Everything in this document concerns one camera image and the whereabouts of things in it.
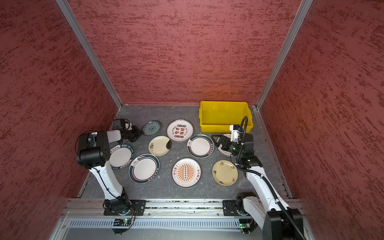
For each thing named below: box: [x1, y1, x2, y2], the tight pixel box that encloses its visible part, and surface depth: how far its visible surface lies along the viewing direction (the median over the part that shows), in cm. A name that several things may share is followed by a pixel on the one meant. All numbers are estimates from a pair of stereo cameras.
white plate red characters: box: [166, 119, 194, 143], surface depth 107 cm
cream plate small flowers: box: [212, 159, 239, 186], surface depth 87 cm
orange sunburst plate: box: [171, 157, 202, 189], surface depth 87 cm
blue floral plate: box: [142, 121, 161, 136], surface depth 109 cm
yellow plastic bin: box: [199, 101, 254, 133], surface depth 116 cm
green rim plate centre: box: [186, 133, 215, 159], surface depth 100 cm
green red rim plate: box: [128, 153, 161, 184], surface depth 89 cm
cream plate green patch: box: [148, 135, 172, 157], surface depth 99 cm
